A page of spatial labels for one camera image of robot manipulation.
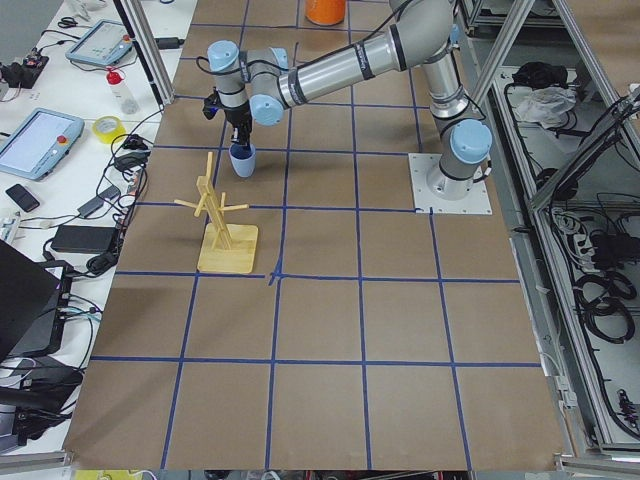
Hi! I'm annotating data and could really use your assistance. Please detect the black power adapter brick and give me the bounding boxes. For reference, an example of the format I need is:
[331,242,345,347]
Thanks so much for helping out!
[78,196,104,219]

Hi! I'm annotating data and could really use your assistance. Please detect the light blue plastic cup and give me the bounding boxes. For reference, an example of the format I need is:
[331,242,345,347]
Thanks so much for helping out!
[229,143,256,178]

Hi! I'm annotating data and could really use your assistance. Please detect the yellow tape roll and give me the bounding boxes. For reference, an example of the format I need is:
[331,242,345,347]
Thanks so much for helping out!
[92,116,126,144]

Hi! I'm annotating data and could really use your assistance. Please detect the black smartphone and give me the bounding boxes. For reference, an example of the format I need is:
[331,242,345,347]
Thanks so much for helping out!
[5,184,40,212]

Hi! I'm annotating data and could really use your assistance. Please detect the teach pendant tablet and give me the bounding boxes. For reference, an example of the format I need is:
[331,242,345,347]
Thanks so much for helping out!
[1,108,85,180]
[65,20,133,67]

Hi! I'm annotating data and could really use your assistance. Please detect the orange canister with grey lid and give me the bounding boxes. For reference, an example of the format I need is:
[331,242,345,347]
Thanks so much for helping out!
[305,0,346,26]

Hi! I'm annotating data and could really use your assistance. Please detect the clear bottle red cap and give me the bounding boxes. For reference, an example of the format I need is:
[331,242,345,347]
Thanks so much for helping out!
[106,67,140,115]

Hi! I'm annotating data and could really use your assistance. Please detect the white crumpled cloth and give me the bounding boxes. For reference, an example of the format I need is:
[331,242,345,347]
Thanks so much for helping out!
[515,86,577,128]

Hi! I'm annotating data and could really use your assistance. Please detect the black scissors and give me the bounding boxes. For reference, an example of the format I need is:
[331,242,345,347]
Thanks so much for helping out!
[57,16,79,29]

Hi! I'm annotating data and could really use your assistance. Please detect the far teach pendant tablet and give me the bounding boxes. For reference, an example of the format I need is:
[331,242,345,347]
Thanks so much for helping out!
[65,20,133,67]

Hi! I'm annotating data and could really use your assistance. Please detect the near teach pendant tablet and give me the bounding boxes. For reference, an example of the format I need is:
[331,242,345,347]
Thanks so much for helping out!
[1,108,85,180]

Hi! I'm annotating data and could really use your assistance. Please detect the aluminium frame post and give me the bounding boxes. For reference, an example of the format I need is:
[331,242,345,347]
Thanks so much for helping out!
[113,0,175,108]

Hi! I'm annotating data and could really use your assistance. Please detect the black laptop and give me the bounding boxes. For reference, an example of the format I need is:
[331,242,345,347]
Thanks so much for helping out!
[1,242,72,360]

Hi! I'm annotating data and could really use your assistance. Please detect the wooden cup tree stand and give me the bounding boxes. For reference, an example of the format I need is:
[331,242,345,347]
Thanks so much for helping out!
[174,152,259,274]

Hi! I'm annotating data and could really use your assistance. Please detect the large black power brick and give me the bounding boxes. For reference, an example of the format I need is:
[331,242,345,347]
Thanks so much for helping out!
[51,225,116,254]

